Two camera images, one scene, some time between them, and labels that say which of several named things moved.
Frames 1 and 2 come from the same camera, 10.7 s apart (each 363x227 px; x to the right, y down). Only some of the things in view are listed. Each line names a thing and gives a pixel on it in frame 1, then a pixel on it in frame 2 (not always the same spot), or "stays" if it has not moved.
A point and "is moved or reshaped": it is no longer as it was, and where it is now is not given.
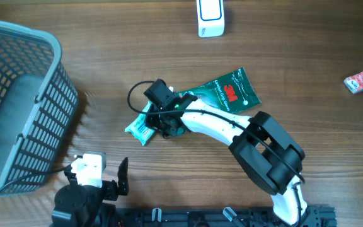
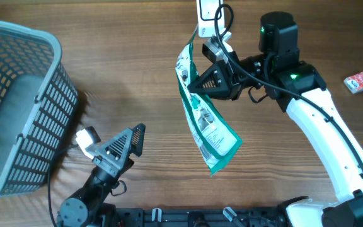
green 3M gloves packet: [230, 93] is moved or reshaped
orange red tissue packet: [360, 82] stays
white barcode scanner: [210, 18] stays
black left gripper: [112, 192] → [110, 152]
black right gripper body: [156, 120] → [253, 65]
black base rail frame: [311, 216] stays
